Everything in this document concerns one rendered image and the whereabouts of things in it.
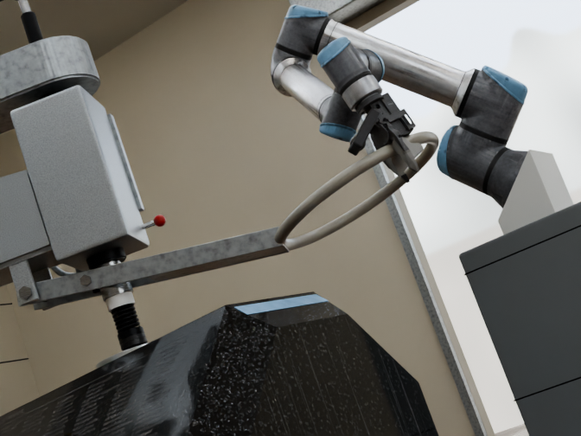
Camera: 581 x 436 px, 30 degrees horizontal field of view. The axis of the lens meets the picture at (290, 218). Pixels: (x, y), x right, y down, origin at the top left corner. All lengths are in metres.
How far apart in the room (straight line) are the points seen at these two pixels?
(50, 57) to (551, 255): 1.41
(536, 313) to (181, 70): 5.91
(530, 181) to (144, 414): 1.34
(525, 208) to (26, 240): 1.35
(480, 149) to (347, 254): 4.60
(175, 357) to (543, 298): 1.10
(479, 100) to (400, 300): 4.49
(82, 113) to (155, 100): 5.89
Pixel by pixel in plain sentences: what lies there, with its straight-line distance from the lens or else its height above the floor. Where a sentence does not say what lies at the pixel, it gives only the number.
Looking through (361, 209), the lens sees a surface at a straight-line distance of 2.95.
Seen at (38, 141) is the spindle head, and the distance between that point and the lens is 2.83.
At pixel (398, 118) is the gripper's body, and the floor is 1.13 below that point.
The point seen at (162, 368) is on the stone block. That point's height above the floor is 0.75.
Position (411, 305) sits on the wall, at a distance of 7.51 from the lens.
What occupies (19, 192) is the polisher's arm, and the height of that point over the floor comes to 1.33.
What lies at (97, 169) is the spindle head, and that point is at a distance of 2.76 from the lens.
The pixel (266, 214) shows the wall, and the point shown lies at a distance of 8.04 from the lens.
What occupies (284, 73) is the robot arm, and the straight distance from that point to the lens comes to 3.16.
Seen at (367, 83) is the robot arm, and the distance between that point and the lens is 2.57.
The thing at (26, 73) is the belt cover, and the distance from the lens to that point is 2.89.
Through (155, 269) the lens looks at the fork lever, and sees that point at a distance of 2.73.
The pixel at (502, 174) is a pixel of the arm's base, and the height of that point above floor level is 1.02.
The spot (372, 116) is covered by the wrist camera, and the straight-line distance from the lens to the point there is 2.55.
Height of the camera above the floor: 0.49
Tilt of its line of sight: 12 degrees up
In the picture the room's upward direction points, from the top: 20 degrees counter-clockwise
